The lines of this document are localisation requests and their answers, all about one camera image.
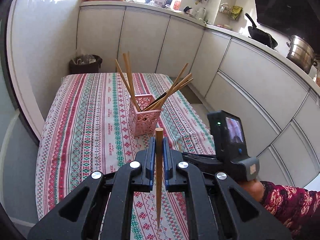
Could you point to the floral sleeve forearm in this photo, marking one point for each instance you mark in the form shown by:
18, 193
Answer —
296, 208

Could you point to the right hand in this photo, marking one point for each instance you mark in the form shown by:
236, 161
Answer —
255, 188

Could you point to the patterned tablecloth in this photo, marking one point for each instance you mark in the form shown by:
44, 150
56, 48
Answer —
87, 129

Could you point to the white electric kettle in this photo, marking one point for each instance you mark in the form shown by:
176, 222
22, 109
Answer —
201, 13

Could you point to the white kitchen cabinets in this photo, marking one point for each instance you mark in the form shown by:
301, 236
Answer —
276, 101

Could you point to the black chopstick in basket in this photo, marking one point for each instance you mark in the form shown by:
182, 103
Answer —
156, 104

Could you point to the wooden chopstick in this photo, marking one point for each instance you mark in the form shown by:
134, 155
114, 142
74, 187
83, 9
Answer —
177, 79
159, 171
129, 73
126, 85
177, 88
189, 76

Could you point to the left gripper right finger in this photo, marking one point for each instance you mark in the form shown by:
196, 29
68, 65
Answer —
217, 207

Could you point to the black wok pan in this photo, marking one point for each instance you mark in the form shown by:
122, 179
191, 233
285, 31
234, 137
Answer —
259, 35

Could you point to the dark trash bin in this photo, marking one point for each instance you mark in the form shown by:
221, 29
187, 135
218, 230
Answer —
85, 64

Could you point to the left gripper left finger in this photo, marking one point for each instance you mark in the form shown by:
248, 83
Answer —
101, 206

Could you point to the black range hood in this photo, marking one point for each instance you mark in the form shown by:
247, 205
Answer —
290, 17

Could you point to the steel pot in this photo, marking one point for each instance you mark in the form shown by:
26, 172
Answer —
301, 53

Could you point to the pink perforated utensil basket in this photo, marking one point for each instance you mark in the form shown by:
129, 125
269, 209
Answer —
143, 122

